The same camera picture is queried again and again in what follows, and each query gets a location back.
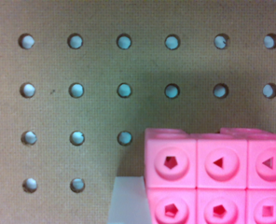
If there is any pink block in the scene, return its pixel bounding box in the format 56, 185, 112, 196
145, 128, 276, 224

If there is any brown pegboard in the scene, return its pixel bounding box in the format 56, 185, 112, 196
0, 0, 276, 224

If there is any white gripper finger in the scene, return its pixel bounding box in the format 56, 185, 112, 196
107, 176, 152, 224

